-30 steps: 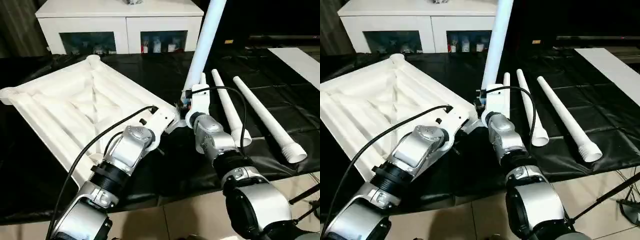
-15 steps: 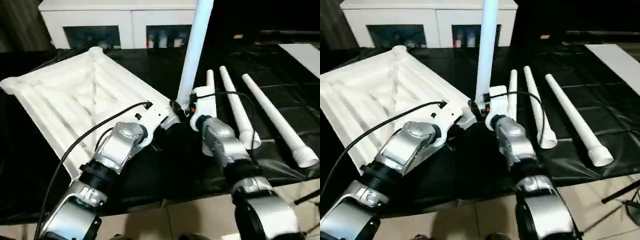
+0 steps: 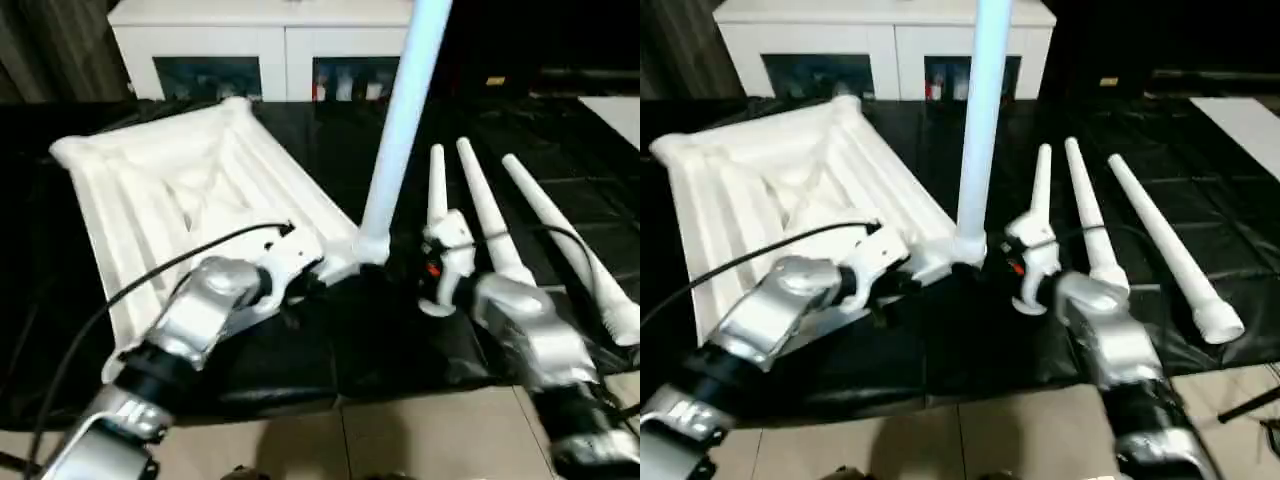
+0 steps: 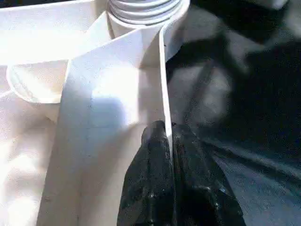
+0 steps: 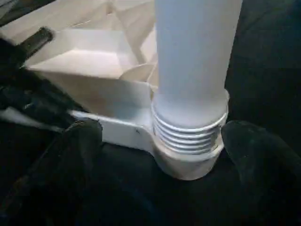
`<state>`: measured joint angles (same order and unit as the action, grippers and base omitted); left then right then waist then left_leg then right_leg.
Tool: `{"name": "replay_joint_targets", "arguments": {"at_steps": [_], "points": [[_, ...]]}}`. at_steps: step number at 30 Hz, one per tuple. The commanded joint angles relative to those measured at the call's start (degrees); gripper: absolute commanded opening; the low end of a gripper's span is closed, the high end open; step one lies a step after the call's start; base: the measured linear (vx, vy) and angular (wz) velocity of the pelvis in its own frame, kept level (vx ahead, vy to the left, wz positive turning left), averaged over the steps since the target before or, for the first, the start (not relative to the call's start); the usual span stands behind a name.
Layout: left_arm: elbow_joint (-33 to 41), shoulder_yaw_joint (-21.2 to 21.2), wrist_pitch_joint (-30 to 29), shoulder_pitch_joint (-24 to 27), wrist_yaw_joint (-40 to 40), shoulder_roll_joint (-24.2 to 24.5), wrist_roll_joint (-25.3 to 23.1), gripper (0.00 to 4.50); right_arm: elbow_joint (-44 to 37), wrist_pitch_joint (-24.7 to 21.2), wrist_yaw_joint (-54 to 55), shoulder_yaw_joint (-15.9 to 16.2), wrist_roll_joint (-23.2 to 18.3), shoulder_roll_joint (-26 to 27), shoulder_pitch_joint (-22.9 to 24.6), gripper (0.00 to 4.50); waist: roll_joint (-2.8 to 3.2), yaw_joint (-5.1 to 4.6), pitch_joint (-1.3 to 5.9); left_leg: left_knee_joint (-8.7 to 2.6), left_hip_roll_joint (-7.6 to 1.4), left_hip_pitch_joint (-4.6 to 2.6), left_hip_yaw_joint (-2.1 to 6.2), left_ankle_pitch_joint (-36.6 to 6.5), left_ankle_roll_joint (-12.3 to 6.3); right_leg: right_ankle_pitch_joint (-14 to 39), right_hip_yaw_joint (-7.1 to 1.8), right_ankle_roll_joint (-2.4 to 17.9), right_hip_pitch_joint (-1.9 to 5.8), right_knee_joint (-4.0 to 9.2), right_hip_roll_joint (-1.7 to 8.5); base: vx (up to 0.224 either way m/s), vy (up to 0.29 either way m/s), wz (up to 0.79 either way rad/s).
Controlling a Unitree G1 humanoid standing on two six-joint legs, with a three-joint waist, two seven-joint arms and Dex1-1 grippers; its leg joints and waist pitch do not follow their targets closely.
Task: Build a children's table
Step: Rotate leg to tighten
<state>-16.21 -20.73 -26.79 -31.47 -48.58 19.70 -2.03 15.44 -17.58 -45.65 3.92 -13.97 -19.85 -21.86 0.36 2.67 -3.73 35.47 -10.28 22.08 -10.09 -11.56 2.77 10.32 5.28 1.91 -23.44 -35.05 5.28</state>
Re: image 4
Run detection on white plastic table top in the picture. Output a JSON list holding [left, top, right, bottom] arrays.
[[0, 0, 190, 226]]

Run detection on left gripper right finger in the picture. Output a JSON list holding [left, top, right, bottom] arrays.
[[173, 123, 245, 226]]

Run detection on white plastic table leg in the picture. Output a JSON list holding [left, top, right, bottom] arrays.
[[108, 0, 186, 25]]

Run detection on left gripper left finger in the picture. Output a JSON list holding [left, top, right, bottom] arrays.
[[117, 120, 177, 226]]

